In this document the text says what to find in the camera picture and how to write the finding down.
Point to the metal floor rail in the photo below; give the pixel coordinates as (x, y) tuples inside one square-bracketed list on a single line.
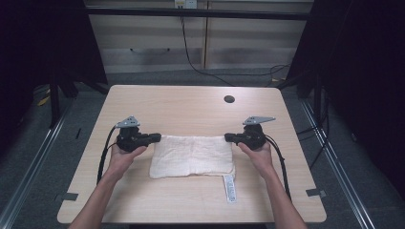
[(340, 165), (31, 168)]

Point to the person's right hand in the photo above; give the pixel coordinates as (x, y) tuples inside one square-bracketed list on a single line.
[(261, 159)]

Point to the grey tape piece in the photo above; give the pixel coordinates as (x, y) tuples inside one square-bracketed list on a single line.
[(69, 196), (316, 192)]

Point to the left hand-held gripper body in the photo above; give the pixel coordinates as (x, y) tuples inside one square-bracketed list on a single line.
[(129, 140)]

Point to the white towel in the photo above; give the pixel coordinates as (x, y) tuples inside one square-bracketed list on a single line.
[(191, 156)]

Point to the black horizontal bar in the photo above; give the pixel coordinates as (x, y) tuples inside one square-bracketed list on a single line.
[(197, 13)]

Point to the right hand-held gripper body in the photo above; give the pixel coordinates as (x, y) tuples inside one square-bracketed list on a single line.
[(254, 138)]

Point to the person's left hand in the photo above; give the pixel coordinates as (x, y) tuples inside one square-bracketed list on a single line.
[(121, 162)]

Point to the white wall socket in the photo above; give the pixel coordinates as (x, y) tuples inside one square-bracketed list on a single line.
[(185, 3)]

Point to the yellow floor tape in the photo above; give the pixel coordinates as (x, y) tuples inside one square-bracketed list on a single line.
[(43, 101)]

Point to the black metal stand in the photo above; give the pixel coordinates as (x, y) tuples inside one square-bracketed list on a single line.
[(54, 101), (317, 98)]

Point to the dark curtain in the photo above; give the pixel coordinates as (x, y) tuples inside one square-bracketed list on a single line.
[(38, 47), (363, 79)]

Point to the small black floor piece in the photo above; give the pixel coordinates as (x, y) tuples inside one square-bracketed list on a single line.
[(78, 133)]

